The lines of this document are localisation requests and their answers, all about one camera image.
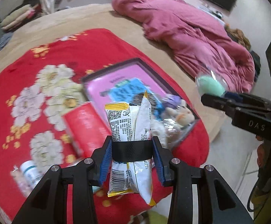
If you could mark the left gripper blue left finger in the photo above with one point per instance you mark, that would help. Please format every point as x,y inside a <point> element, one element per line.
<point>102,161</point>

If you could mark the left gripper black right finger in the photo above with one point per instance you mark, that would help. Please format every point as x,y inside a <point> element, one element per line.
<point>162,158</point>

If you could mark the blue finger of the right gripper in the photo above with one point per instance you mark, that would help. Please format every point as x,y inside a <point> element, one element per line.
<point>227,103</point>
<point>246,98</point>

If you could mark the green sponge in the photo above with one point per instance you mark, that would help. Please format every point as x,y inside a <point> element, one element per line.
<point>210,83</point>

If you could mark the pink item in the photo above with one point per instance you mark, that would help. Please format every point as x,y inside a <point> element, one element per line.
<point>170,133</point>

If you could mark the white yellow snack packets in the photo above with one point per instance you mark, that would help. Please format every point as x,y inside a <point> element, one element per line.
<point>132,150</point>

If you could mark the purple hat bunny plush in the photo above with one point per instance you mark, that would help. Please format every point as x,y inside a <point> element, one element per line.
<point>176,108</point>

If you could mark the person's hand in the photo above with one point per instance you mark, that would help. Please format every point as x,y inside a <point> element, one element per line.
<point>264,155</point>

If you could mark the dark shallow cardboard box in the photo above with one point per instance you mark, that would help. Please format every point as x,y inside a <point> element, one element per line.
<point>157,107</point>

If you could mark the red and white carton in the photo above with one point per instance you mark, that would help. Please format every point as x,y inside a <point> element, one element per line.
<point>86,129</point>

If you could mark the pink quilt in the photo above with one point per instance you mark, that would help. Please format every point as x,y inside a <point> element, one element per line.
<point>198,41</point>

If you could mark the white supplement bottle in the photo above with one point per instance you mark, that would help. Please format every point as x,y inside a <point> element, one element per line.
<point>31,173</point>

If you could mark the pink and blue book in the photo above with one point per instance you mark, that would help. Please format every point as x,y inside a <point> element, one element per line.
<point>116,84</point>

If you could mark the red floral blanket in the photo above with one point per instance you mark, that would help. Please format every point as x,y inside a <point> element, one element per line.
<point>38,89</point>

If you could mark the beige bed cover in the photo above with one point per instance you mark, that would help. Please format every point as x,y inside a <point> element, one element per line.
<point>70,21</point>

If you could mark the folded blankets stack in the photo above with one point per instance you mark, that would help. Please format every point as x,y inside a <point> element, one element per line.
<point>26,12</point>

